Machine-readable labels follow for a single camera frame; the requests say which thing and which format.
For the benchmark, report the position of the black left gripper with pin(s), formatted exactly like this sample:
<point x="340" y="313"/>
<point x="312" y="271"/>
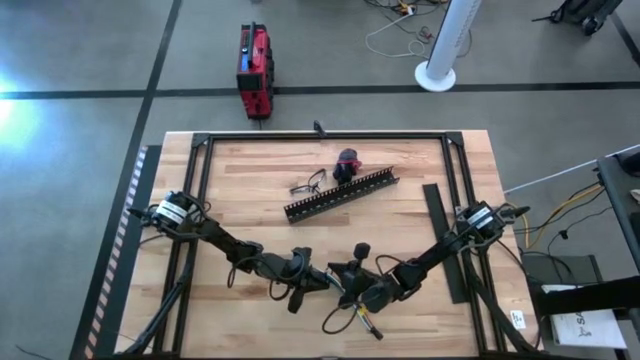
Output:
<point x="299" y="270"/>

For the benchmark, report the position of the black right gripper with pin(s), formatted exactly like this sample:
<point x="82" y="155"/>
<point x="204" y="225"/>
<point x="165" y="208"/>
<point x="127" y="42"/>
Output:
<point x="379" y="295"/>

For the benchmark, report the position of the black duct cover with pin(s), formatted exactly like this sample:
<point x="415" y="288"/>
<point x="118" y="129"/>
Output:
<point x="452" y="285"/>

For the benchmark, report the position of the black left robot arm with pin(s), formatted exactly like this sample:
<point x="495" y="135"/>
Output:
<point x="225" y="241"/>

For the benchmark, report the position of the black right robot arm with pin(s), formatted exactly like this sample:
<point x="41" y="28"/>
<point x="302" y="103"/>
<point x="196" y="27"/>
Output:
<point x="440" y="250"/>

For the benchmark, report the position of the clear safety glasses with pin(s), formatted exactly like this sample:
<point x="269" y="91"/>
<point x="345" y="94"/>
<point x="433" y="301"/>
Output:
<point x="300" y="190"/>

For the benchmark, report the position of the black red hand tool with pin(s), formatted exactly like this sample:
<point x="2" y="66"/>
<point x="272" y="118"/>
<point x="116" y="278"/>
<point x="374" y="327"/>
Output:
<point x="345" y="172"/>

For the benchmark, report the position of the small black clamp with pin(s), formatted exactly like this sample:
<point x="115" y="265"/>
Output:
<point x="320" y="130"/>

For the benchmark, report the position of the white sticker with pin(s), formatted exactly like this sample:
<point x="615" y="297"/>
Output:
<point x="518" y="320"/>

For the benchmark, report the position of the dark grey floor box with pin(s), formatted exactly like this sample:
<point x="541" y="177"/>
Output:
<point x="560" y="270"/>

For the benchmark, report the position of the red black jobsite radio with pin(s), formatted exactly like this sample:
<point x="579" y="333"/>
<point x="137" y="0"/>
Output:
<point x="255" y="75"/>

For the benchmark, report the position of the wide black bar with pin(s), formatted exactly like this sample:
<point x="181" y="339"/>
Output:
<point x="590" y="297"/>

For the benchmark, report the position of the white printed booklet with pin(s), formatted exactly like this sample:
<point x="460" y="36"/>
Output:
<point x="590" y="330"/>

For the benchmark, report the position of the white tower fan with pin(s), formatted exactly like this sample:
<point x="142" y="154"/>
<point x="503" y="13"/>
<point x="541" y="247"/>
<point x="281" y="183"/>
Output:
<point x="445" y="50"/>

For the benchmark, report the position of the black desk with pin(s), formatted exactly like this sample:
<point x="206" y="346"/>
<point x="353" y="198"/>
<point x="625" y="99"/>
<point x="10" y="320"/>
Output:
<point x="620" y="200"/>

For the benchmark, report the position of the white power strip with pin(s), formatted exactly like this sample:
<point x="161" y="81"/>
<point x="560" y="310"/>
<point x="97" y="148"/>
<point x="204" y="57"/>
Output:
<point x="409" y="8"/>

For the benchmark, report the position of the black wheeled equipment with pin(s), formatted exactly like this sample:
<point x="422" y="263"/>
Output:
<point x="585" y="12"/>

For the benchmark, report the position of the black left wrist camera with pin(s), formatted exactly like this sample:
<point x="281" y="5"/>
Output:
<point x="295" y="302"/>

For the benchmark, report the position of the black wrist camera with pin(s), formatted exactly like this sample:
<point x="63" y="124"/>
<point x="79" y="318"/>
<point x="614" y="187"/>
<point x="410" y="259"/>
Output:
<point x="295" y="302"/>
<point x="361" y="250"/>

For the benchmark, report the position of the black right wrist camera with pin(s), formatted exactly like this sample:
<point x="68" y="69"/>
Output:
<point x="361" y="250"/>

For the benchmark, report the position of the black aluminium table frame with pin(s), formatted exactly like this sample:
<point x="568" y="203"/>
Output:
<point x="325" y="135"/>

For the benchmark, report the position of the black knob bracket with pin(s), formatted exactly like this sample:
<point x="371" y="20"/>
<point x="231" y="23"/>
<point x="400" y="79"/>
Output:
<point x="517" y="211"/>

